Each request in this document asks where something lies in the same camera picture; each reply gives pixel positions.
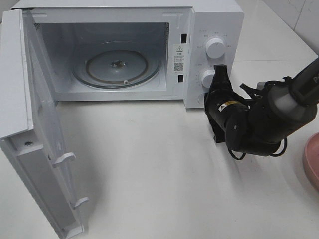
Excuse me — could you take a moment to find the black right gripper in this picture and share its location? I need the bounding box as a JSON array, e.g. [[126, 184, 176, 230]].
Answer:
[[204, 64, 248, 143]]

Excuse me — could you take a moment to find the round white door button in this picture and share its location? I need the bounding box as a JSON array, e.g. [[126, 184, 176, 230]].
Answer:
[[198, 94, 205, 105]]

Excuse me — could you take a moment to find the pink plate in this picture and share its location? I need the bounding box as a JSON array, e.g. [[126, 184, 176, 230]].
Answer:
[[303, 132, 319, 192]]

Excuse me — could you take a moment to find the white microwave door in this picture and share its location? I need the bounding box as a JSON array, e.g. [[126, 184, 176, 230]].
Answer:
[[0, 9, 88, 239]]

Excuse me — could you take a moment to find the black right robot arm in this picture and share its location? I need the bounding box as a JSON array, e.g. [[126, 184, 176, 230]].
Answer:
[[204, 59, 319, 157]]

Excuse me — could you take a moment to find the lower white microwave knob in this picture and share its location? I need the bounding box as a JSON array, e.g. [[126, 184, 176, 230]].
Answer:
[[200, 70, 215, 88]]

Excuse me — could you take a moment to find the white microwave knob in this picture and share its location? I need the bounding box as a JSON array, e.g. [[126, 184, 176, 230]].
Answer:
[[205, 36, 226, 59], [200, 70, 215, 88]]

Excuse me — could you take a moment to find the upper white microwave knob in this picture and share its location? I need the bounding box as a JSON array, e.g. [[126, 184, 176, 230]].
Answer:
[[205, 36, 226, 59]]

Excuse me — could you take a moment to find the white warning label sticker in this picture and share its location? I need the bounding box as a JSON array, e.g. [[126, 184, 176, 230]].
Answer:
[[172, 44, 186, 73]]

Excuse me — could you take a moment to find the white microwave oven body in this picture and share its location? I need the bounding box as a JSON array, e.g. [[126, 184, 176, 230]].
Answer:
[[14, 0, 244, 109]]

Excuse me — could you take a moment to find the glass microwave turntable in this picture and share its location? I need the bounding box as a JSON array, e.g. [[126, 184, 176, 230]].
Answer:
[[72, 41, 162, 89]]

